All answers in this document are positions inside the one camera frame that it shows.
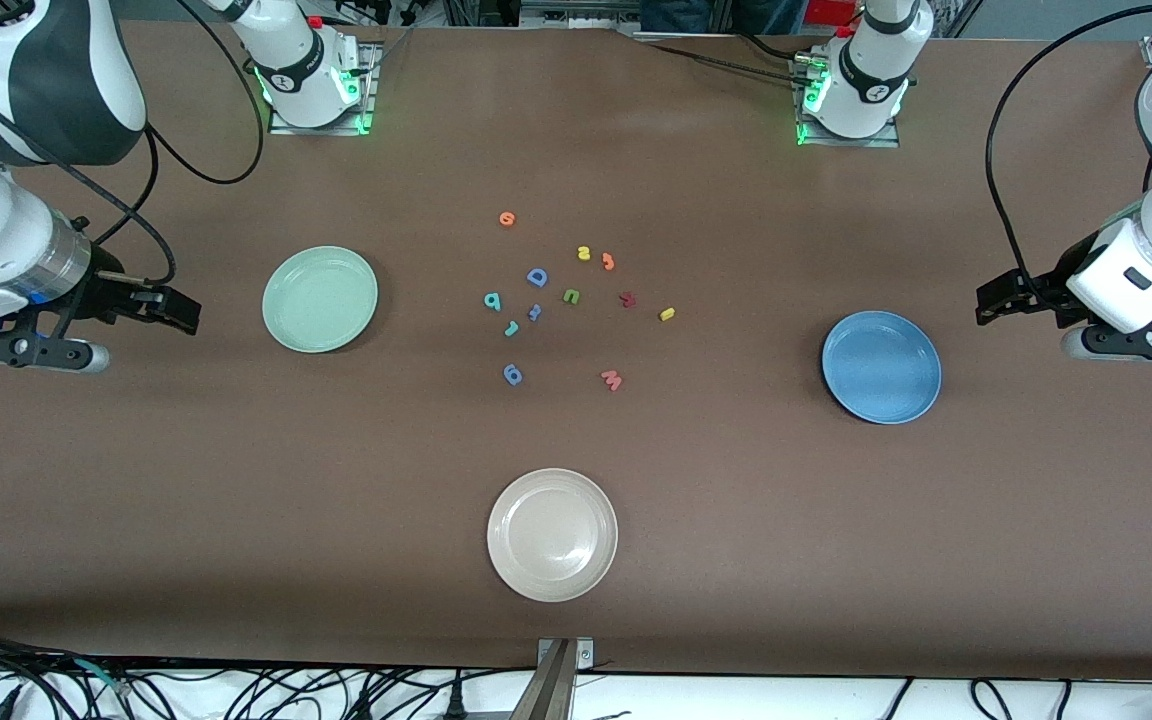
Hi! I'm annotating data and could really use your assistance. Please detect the blue plate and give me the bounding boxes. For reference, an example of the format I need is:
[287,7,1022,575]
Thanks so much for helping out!
[821,310,943,426]

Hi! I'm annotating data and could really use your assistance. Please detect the light green plate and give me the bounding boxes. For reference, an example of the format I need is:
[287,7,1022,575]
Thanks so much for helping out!
[262,246,379,354]

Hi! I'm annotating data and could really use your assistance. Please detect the red box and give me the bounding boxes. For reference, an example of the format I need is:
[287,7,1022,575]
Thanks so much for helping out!
[804,0,869,27]

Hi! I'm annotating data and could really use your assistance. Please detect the person in dark clothes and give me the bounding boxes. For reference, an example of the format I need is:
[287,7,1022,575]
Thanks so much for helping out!
[639,0,809,36]

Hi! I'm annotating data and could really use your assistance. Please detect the beige plate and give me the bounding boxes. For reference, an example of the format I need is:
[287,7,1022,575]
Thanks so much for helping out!
[486,468,619,603]

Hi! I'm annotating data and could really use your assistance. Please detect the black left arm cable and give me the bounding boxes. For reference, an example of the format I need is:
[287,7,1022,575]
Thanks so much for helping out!
[984,0,1152,316]

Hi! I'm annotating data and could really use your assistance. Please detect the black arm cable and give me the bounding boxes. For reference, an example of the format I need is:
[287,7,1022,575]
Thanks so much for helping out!
[0,0,267,291]
[984,0,1152,316]

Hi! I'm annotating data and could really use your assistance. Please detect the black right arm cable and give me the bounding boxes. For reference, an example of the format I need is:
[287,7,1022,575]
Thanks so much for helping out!
[0,0,267,291]

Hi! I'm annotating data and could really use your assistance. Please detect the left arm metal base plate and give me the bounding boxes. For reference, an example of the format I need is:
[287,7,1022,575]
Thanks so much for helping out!
[793,55,902,149]

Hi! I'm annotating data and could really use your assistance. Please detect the black base supply cable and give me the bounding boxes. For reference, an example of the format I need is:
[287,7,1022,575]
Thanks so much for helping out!
[616,28,827,83]

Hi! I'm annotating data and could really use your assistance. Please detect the teal cable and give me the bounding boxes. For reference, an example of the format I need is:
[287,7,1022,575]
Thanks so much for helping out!
[71,655,132,697]

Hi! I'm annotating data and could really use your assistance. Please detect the black looped cable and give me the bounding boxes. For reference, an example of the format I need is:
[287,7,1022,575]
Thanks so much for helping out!
[970,678,1017,720]

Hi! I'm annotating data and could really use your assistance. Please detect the aluminium camera mount profile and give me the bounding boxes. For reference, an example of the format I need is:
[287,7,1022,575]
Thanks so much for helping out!
[511,638,595,720]

